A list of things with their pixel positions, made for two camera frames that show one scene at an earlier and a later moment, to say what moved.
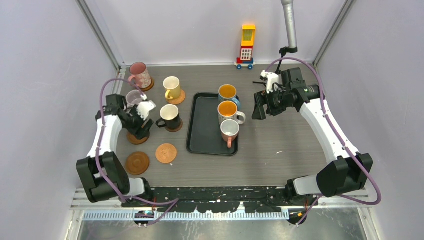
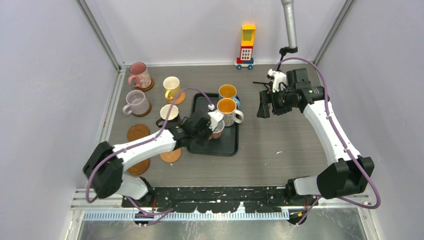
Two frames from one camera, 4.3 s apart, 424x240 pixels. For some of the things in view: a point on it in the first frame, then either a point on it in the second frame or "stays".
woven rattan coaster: (177, 100) stays
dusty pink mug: (141, 77) stays
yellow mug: (172, 84) stays
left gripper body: (135, 124) → (201, 136)
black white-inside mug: (169, 114) stays
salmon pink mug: (229, 129) → (217, 133)
